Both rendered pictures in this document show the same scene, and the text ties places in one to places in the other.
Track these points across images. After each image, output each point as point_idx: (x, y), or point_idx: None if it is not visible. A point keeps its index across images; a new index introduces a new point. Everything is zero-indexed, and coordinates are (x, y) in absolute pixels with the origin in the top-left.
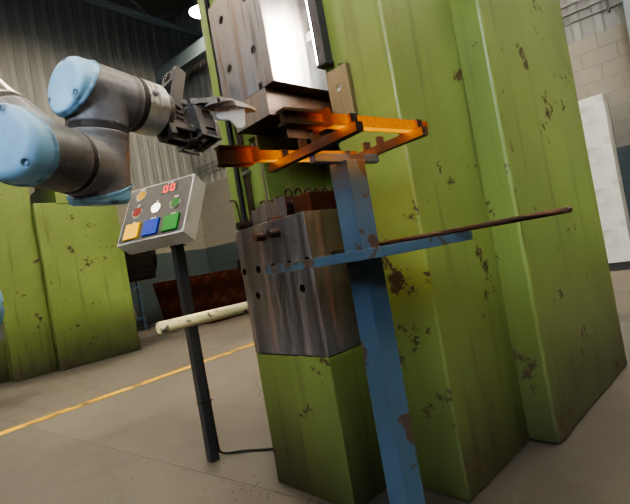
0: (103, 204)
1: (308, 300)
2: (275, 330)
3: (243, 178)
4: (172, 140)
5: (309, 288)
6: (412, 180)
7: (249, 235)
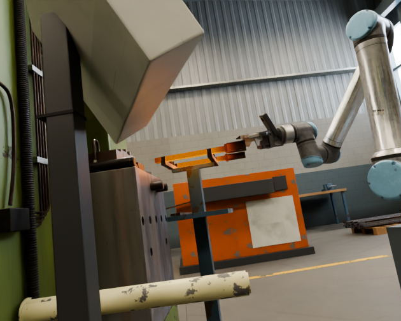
0: (313, 167)
1: (168, 251)
2: None
3: (34, 76)
4: (277, 144)
5: (168, 241)
6: None
7: (144, 179)
